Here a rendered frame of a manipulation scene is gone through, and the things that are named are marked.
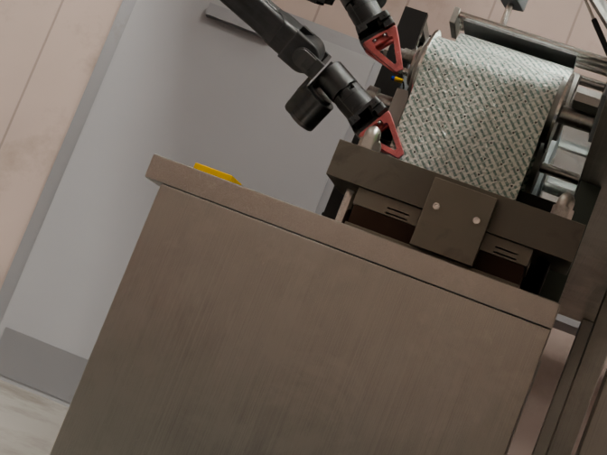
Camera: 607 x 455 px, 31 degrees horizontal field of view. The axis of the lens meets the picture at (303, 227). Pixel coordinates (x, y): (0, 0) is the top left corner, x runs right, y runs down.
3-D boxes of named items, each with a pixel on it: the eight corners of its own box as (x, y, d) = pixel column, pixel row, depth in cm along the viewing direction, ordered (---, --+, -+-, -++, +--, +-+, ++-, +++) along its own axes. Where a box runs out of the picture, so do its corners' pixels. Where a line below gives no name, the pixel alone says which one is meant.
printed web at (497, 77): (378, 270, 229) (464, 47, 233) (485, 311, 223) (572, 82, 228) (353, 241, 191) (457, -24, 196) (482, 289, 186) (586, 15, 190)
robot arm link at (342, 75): (329, 56, 193) (341, 58, 198) (303, 83, 196) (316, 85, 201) (353, 84, 192) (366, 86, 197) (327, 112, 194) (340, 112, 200)
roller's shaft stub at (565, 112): (555, 128, 197) (564, 106, 197) (593, 141, 195) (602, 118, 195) (556, 122, 192) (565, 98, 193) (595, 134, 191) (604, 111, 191)
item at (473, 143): (377, 181, 192) (415, 83, 194) (505, 227, 187) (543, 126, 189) (376, 180, 192) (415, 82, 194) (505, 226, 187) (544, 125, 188)
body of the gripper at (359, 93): (353, 127, 189) (327, 96, 191) (361, 141, 199) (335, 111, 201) (383, 103, 189) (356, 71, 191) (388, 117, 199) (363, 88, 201)
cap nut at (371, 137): (357, 151, 179) (367, 125, 179) (378, 158, 178) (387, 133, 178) (353, 145, 175) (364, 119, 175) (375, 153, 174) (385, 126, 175)
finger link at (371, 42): (382, 77, 197) (357, 33, 199) (385, 87, 204) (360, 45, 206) (415, 58, 197) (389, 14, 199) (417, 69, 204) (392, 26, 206)
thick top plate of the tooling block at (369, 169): (340, 193, 189) (352, 161, 189) (566, 275, 180) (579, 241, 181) (325, 173, 173) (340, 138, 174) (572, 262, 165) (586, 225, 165)
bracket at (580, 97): (571, 107, 197) (574, 97, 197) (602, 117, 196) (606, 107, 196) (573, 99, 192) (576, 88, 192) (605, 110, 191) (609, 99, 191)
